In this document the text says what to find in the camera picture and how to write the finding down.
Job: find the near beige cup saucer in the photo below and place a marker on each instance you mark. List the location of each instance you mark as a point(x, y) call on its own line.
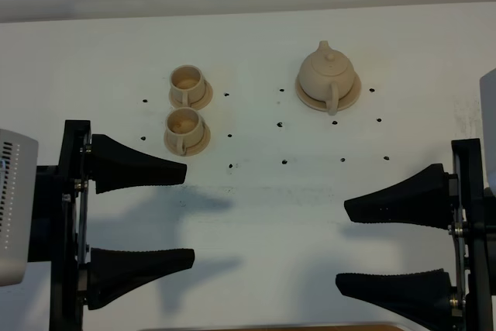
point(192, 150)

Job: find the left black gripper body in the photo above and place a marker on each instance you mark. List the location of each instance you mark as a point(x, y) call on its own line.
point(54, 226)

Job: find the beige ceramic teapot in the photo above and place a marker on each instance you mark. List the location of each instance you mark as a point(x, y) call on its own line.
point(326, 75)

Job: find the far beige teacup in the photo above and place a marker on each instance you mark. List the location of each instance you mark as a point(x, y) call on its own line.
point(187, 86)

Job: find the far beige cup saucer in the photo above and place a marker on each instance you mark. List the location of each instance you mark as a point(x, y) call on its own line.
point(199, 104)

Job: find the beige teapot saucer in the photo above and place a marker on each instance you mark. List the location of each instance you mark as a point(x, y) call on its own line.
point(344, 103)

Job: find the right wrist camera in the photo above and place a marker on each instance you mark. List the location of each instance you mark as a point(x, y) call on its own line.
point(488, 115)

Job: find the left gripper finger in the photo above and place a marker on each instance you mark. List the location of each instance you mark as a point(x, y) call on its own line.
point(114, 273)
point(114, 166)

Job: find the beige teacup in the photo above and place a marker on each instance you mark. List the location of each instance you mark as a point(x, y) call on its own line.
point(185, 126)
point(187, 86)

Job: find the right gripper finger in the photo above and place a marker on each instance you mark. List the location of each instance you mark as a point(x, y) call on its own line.
point(425, 199)
point(424, 297)

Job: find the near beige teacup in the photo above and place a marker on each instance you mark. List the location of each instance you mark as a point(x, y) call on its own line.
point(185, 126)

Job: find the beige cup saucer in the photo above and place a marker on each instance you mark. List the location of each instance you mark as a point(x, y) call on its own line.
point(199, 104)
point(192, 150)

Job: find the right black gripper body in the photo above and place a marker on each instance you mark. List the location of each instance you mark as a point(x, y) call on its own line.
point(473, 233)

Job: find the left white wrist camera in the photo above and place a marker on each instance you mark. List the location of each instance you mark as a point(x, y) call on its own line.
point(18, 176)

